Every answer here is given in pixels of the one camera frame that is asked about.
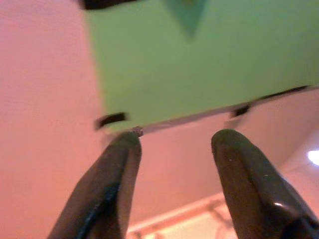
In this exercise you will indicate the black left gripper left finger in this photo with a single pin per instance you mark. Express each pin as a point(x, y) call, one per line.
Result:
point(104, 189)

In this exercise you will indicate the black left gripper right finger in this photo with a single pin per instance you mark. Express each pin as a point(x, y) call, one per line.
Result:
point(254, 194)

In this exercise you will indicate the black tape strip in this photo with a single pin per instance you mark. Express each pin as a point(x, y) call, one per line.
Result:
point(112, 119)
point(239, 110)
point(286, 92)

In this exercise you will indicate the round ceiling light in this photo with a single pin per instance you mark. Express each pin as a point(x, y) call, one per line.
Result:
point(314, 156)

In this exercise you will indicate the green wall board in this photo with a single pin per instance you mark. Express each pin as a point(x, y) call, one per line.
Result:
point(199, 74)

